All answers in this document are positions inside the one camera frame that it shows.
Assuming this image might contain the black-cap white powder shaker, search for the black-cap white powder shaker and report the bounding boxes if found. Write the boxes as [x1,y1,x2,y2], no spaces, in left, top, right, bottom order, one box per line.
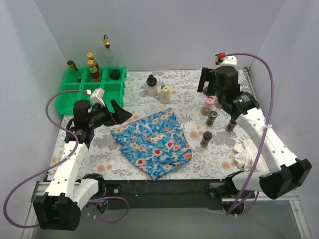
[146,74,158,97]

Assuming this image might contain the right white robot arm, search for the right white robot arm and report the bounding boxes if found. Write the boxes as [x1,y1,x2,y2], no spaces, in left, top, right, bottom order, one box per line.
[197,66,312,200]

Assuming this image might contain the red sauce bottle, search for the red sauce bottle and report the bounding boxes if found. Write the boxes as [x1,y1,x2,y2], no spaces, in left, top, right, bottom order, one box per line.
[87,60,101,82]
[87,53,100,71]

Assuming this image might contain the yellow-label spice tube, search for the yellow-label spice tube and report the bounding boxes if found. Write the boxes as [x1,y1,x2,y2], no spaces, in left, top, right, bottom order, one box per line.
[67,60,82,83]

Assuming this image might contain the pink-cap spice shaker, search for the pink-cap spice shaker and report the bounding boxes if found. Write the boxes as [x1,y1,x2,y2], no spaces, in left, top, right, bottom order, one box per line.
[200,96,215,116]

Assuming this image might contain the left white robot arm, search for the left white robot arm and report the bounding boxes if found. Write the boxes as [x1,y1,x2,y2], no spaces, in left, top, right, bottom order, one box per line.
[33,100,132,231]

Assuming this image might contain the white crumpled cloth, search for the white crumpled cloth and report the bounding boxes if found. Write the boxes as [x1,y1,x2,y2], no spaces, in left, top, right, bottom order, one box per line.
[233,139,268,172]

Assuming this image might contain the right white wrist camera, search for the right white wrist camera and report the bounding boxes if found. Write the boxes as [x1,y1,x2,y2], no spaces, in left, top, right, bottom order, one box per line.
[215,52,237,67]

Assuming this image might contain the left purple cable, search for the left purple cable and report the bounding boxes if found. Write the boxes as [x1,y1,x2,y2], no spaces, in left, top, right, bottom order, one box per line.
[3,90,130,229]

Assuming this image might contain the black-cap glass spice jar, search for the black-cap glass spice jar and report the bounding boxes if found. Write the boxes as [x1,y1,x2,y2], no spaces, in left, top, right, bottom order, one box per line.
[214,98,222,109]

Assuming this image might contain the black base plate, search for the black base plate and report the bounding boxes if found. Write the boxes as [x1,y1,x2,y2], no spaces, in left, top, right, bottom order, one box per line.
[104,179,239,210]

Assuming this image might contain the blue floral cloth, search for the blue floral cloth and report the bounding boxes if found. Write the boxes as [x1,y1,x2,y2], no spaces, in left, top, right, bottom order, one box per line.
[112,108,192,181]

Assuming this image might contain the small black-cap pepper jar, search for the small black-cap pepper jar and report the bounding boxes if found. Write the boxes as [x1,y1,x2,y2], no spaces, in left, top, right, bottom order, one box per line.
[200,131,212,147]

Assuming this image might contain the yellow-cap spice shaker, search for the yellow-cap spice shaker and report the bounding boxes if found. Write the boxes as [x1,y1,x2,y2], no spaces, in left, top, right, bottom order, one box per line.
[159,85,170,104]

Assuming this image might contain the green plastic compartment bin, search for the green plastic compartment bin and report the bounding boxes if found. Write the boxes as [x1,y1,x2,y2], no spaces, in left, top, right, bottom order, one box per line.
[56,67,127,115]

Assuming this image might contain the tall oil bottle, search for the tall oil bottle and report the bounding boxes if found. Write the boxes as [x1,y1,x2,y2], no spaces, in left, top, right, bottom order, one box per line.
[202,52,226,96]
[103,35,121,80]

